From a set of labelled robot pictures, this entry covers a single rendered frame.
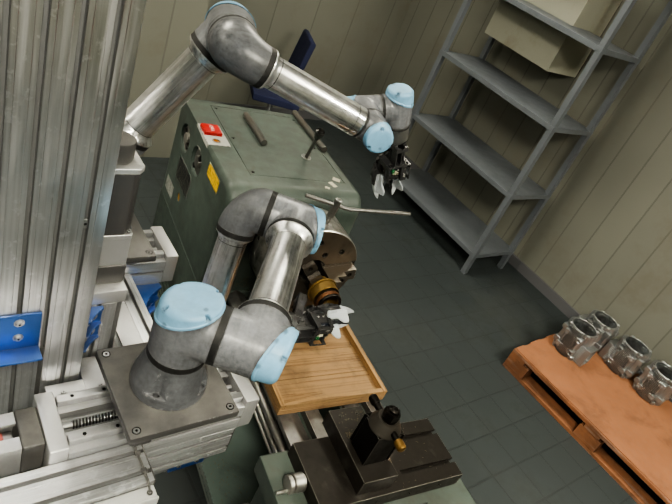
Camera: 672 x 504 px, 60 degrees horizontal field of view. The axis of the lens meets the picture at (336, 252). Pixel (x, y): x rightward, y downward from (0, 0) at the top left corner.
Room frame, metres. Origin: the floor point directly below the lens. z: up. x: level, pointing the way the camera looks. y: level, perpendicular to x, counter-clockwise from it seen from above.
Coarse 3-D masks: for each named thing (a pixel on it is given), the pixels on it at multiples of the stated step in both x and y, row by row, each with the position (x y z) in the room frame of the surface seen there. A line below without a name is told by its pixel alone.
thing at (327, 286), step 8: (320, 280) 1.40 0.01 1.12; (328, 280) 1.42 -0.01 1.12; (312, 288) 1.39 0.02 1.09; (320, 288) 1.38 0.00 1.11; (328, 288) 1.39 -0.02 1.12; (336, 288) 1.41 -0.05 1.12; (312, 296) 1.37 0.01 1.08; (320, 296) 1.36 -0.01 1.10; (328, 296) 1.36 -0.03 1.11; (336, 296) 1.38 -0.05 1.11; (320, 304) 1.35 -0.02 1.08
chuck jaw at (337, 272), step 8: (320, 264) 1.51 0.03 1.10; (336, 264) 1.53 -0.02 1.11; (344, 264) 1.54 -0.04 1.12; (352, 264) 1.55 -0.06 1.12; (320, 272) 1.50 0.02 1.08; (328, 272) 1.48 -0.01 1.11; (336, 272) 1.49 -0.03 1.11; (344, 272) 1.51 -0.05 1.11; (352, 272) 1.53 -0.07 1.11; (336, 280) 1.46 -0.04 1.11; (344, 280) 1.49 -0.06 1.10
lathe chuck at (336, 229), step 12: (336, 228) 1.53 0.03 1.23; (264, 240) 1.45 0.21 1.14; (324, 240) 1.48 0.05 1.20; (336, 240) 1.51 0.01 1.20; (348, 240) 1.54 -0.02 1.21; (264, 252) 1.42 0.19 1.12; (324, 252) 1.50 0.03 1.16; (336, 252) 1.52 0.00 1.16; (348, 252) 1.55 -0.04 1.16; (324, 264) 1.51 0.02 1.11
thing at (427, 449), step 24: (408, 432) 1.14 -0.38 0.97; (288, 456) 0.95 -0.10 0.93; (312, 456) 0.94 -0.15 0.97; (336, 456) 0.97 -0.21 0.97; (408, 456) 1.07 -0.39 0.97; (432, 456) 1.10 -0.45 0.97; (312, 480) 0.88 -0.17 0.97; (336, 480) 0.91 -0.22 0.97; (408, 480) 0.99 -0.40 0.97; (432, 480) 1.03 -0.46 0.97; (456, 480) 1.08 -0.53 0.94
